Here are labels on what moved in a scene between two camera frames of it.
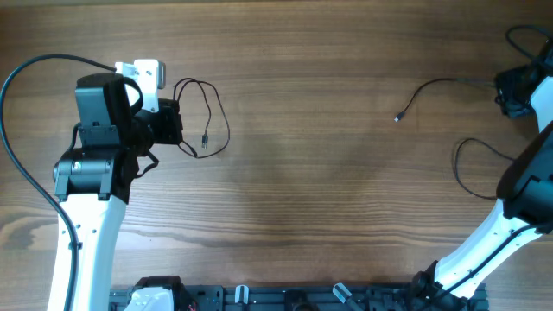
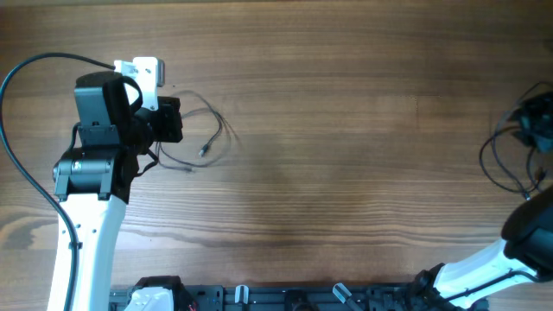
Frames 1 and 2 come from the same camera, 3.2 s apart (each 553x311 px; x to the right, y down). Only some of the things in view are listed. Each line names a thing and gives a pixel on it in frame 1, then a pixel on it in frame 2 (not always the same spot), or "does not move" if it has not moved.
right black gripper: (510, 92) → (536, 119)
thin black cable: (455, 167) → (503, 170)
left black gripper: (169, 112) does not move
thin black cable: (398, 117) → (495, 142)
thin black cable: (205, 134) → (199, 165)
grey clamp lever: (242, 294) does not move
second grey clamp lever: (340, 291) does not move
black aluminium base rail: (299, 298) does not move
